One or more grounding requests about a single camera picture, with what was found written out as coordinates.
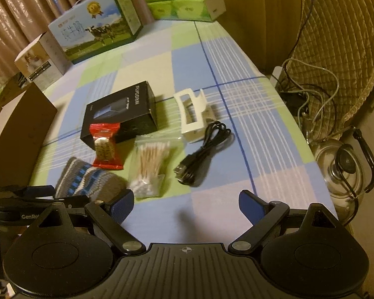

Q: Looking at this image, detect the grey blue knitted sock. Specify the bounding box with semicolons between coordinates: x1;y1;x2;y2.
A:
54;157;127;202

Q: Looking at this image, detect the cotton swabs bag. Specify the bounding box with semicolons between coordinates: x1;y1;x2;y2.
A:
127;136;171;199

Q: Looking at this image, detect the red snack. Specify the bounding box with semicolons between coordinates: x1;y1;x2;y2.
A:
89;123;123;170

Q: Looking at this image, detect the black usb cable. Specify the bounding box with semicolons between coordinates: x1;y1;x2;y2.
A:
173;120;233;187

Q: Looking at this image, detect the black electronics box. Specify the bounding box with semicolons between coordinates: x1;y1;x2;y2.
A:
80;81;158;149

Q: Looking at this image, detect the brown open storage box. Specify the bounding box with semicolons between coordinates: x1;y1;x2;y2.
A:
0;83;57;192

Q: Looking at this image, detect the steel kettle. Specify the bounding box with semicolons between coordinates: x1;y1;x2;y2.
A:
310;126;374;225

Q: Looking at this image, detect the checkered bed sheet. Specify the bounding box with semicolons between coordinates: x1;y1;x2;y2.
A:
30;21;333;244

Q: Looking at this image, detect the white product box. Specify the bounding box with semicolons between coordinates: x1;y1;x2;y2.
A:
14;31;71;91

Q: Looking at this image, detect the blue milk carton box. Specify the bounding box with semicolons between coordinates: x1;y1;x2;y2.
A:
48;0;142;64

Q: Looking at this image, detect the quilted chair cushion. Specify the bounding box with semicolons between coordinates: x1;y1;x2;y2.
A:
286;0;374;141

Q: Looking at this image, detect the wooden wardrobe door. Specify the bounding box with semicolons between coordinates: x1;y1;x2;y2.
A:
218;0;302;74

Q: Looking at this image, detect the grey cables bundle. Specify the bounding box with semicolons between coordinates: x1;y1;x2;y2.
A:
277;57;341;141

